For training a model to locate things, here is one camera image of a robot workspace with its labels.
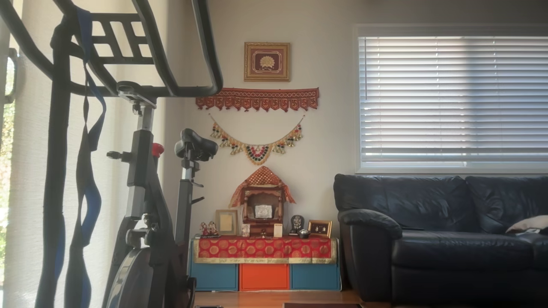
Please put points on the blue black resistance band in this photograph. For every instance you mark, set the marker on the blue black resistance band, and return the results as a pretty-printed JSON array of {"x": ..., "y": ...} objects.
[{"x": 85, "y": 192}]

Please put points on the red gold shrine cloth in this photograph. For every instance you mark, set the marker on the red gold shrine cloth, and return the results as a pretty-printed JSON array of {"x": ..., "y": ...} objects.
[{"x": 262, "y": 176}]

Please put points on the orange storage bin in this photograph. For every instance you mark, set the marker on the orange storage bin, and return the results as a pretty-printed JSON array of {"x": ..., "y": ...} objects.
[{"x": 264, "y": 277}]

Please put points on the beige photo frame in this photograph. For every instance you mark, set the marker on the beige photo frame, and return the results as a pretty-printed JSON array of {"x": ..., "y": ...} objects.
[{"x": 226, "y": 222}]

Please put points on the beaded wall garland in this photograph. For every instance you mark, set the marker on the beaded wall garland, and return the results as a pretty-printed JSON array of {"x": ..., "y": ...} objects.
[{"x": 257, "y": 153}]

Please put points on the blue storage bin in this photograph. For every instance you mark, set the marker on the blue storage bin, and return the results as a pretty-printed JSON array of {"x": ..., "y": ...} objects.
[
  {"x": 314, "y": 277},
  {"x": 214, "y": 277}
]

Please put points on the white window blinds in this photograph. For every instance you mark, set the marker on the white window blinds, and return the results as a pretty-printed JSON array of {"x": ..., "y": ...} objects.
[{"x": 449, "y": 102}]

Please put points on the small wooden shrine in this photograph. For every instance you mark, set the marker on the small wooden shrine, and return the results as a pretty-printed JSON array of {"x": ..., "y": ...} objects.
[{"x": 262, "y": 229}]

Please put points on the dark floor rug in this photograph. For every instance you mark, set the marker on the dark floor rug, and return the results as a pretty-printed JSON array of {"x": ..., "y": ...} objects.
[{"x": 321, "y": 305}]

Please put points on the red embroidered wall valance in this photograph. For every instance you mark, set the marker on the red embroidered wall valance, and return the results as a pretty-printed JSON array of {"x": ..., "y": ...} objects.
[{"x": 257, "y": 98}]

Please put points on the white cushion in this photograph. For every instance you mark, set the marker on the white cushion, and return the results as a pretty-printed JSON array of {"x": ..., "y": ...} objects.
[{"x": 531, "y": 223}]

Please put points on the black grey exercise bike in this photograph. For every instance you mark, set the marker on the black grey exercise bike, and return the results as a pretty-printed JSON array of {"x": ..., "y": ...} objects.
[{"x": 141, "y": 171}]

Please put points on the dark idol plaque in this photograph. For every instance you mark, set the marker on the dark idol plaque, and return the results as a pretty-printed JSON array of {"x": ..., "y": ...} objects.
[{"x": 296, "y": 223}]

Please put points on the red gold table runner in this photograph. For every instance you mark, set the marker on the red gold table runner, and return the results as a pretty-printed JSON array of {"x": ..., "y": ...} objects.
[{"x": 263, "y": 249}]

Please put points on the colourful deity figurines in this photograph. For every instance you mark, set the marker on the colourful deity figurines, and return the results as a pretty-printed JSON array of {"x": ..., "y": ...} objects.
[{"x": 209, "y": 229}]

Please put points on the white window frame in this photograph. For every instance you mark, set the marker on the white window frame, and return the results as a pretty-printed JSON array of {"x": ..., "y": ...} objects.
[{"x": 356, "y": 107}]

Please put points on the black leather sofa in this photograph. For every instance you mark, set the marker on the black leather sofa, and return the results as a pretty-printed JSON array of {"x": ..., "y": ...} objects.
[{"x": 428, "y": 252}]

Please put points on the small black bowl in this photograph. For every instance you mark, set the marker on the small black bowl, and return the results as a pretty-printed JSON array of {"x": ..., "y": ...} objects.
[{"x": 303, "y": 234}]

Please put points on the gold framed wall picture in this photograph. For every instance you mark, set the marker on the gold framed wall picture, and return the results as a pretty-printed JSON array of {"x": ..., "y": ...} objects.
[{"x": 267, "y": 62}]

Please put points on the silver shrine plaque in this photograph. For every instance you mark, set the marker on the silver shrine plaque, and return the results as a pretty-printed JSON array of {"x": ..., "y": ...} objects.
[{"x": 263, "y": 211}]

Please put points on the white sheer curtain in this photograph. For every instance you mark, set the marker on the white sheer curtain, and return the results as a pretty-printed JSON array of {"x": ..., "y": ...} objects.
[{"x": 30, "y": 192}]

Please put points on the gold photo frame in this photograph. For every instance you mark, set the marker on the gold photo frame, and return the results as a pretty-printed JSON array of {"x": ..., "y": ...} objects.
[{"x": 320, "y": 228}]

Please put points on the small white picture card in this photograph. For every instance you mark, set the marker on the small white picture card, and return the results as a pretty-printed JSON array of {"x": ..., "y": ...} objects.
[
  {"x": 278, "y": 230},
  {"x": 245, "y": 230}
]

